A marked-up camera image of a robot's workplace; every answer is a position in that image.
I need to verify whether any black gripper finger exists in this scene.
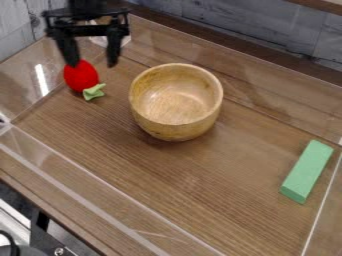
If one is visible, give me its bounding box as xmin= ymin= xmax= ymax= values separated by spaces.
xmin=107 ymin=28 xmax=122 ymax=67
xmin=56 ymin=35 xmax=80 ymax=67

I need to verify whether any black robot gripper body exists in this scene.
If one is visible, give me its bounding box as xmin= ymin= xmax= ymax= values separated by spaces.
xmin=42 ymin=0 xmax=130 ymax=38

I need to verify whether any red felt strawberry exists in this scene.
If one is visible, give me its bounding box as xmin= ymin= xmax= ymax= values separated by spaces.
xmin=63 ymin=59 xmax=106 ymax=101

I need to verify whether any wooden bowl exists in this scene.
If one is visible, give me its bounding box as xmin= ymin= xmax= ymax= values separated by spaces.
xmin=128 ymin=63 xmax=223 ymax=141

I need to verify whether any black metal table leg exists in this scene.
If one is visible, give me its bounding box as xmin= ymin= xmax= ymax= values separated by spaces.
xmin=31 ymin=209 xmax=50 ymax=232

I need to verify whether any green rectangular block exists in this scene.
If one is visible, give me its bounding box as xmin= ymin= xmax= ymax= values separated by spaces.
xmin=279 ymin=140 xmax=334 ymax=204

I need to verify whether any clear acrylic corner bracket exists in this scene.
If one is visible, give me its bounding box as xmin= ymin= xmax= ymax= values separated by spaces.
xmin=87 ymin=19 xmax=134 ymax=53

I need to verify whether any black cable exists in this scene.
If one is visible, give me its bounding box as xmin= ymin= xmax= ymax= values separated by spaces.
xmin=0 ymin=229 xmax=22 ymax=256

